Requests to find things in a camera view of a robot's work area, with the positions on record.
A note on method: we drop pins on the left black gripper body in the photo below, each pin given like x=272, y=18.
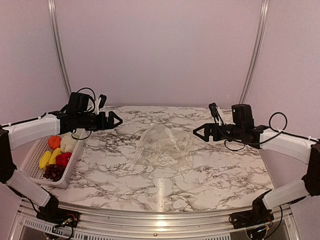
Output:
x=101, y=125

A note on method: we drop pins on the yellow fake lemon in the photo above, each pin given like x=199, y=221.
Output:
x=56, y=152

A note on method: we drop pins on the yellow fake banana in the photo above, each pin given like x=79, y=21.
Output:
x=44, y=160

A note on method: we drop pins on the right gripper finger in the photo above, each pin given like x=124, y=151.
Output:
x=205, y=138
x=200, y=131

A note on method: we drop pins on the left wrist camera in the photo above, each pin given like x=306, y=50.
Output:
x=99, y=103

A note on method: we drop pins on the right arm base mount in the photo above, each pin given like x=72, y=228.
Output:
x=250, y=218

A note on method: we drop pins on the left aluminium corner post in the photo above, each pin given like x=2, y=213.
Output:
x=58, y=46

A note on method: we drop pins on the red fake bell pepper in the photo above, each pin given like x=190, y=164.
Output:
x=63, y=159

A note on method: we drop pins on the orange fake tomato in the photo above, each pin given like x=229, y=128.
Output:
x=54, y=142

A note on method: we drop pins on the white perforated plastic basket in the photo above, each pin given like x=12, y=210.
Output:
x=31, y=163

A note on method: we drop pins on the aluminium corner post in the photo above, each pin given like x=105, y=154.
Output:
x=261, y=28
x=58, y=46

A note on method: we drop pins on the clear zip top bag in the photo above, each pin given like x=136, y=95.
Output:
x=160, y=146

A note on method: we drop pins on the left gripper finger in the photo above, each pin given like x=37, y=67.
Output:
x=113, y=118
x=112, y=125

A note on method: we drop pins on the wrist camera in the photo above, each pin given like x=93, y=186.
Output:
x=214, y=110
x=99, y=103

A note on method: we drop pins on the aluminium front rail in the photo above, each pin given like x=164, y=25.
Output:
x=108, y=224

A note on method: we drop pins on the white fake cauliflower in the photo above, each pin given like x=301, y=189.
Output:
x=67, y=144

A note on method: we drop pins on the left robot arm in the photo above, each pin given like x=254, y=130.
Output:
x=81, y=112

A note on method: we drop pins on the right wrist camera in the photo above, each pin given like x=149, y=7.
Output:
x=214, y=110

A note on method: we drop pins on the purple fake grape bunch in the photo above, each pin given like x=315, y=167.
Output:
x=54, y=172

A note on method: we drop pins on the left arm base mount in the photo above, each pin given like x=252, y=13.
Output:
x=60, y=216

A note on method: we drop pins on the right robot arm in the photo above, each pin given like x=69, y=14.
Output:
x=264, y=137

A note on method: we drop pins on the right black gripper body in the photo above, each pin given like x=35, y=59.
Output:
x=235, y=133

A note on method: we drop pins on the right aluminium corner post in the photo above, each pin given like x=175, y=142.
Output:
x=261, y=28

